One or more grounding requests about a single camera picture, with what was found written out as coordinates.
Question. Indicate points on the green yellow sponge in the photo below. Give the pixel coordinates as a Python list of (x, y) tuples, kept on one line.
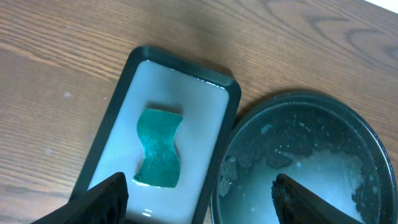
[(156, 130)]

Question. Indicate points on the rectangular black tray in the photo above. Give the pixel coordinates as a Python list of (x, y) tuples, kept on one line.
[(207, 101)]

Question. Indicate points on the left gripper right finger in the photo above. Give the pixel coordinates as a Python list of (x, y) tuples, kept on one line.
[(296, 204)]

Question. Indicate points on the round black tray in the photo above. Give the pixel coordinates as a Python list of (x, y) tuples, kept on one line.
[(319, 142)]

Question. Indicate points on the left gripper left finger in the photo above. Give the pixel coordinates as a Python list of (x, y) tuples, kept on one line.
[(105, 203)]

